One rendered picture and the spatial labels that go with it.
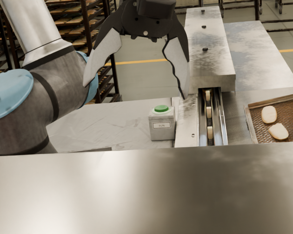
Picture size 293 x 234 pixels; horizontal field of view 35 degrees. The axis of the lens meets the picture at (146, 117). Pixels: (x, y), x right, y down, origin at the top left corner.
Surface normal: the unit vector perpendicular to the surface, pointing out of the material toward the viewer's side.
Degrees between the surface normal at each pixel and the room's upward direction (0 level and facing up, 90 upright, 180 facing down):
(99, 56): 80
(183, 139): 0
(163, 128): 90
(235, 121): 0
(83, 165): 0
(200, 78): 90
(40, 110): 89
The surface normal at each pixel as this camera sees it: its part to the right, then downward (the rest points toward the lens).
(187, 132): -0.11, -0.92
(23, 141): 0.44, 0.32
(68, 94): 0.75, 0.09
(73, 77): 0.66, -0.14
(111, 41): 0.15, 0.19
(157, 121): -0.10, 0.39
